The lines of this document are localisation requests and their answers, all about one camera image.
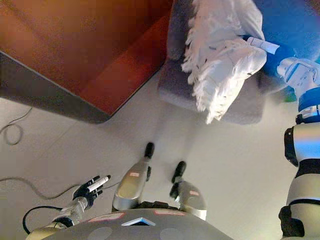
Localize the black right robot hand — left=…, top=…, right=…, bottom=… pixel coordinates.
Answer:
left=245, top=36, right=299, bottom=74

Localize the thin gray tether cable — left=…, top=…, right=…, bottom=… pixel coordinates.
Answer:
left=0, top=176, right=121, bottom=201

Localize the gray robot torso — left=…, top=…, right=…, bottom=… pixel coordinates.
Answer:
left=24, top=200, right=241, bottom=240

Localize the silver right robot leg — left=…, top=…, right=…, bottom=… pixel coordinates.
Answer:
left=169, top=180, right=208, bottom=221

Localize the brown wooden table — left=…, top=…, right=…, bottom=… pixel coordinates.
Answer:
left=0, top=0, right=174, bottom=125

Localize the gray fabric armchair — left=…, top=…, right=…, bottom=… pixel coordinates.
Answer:
left=157, top=0, right=266, bottom=126

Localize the silver robot leg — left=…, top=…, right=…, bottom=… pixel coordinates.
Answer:
left=169, top=180, right=208, bottom=221
left=112, top=157, right=152, bottom=212

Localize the silver left robot leg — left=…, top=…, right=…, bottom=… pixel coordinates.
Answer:
left=112, top=157, right=152, bottom=212

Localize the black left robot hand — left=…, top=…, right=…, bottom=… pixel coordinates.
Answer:
left=72, top=174, right=112, bottom=209

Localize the black right robot foot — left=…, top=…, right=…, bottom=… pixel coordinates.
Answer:
left=171, top=160, right=187, bottom=184

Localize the white ruffled pillow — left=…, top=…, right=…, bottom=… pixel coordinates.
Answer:
left=180, top=0, right=268, bottom=125

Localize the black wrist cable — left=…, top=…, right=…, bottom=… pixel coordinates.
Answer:
left=22, top=205, right=66, bottom=235

